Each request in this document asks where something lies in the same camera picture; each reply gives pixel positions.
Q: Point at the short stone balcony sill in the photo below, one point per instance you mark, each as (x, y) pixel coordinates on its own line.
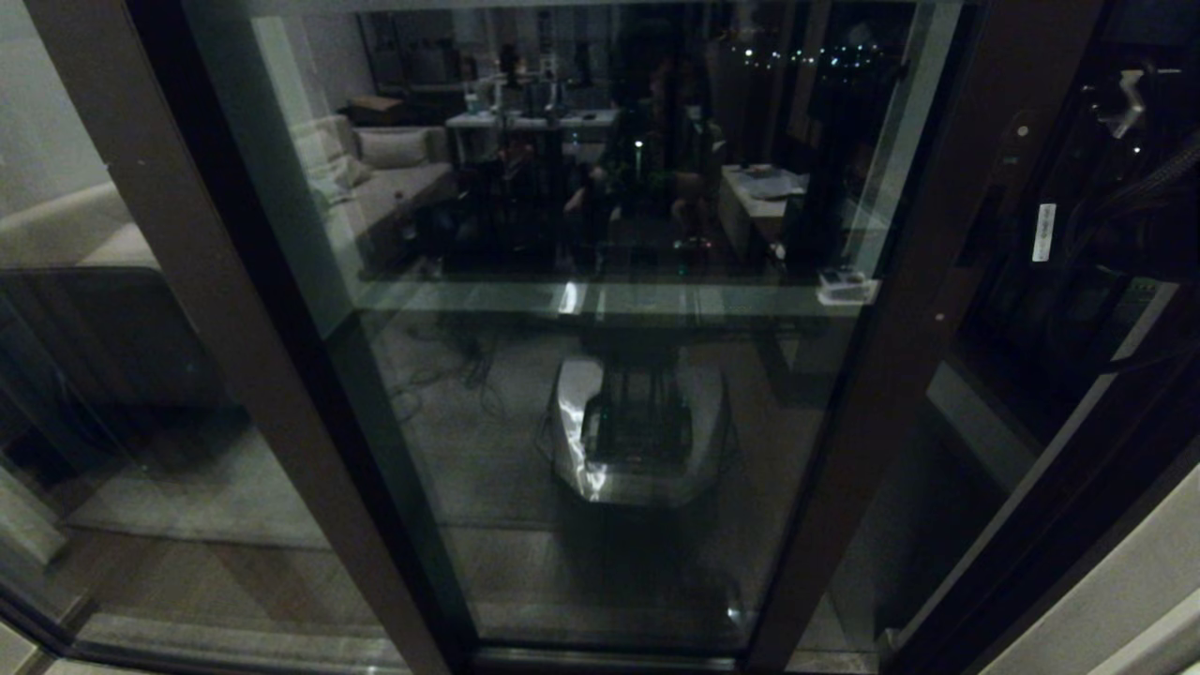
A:
(984, 380)

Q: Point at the brown framed sliding glass door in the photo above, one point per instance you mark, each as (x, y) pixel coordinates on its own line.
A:
(886, 394)

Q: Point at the long stone balcony sill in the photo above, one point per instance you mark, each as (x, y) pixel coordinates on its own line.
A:
(656, 276)

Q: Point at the brown framed fixed glass door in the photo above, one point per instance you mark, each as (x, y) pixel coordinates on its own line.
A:
(323, 469)

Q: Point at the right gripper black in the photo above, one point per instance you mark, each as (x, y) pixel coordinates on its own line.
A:
(1125, 244)

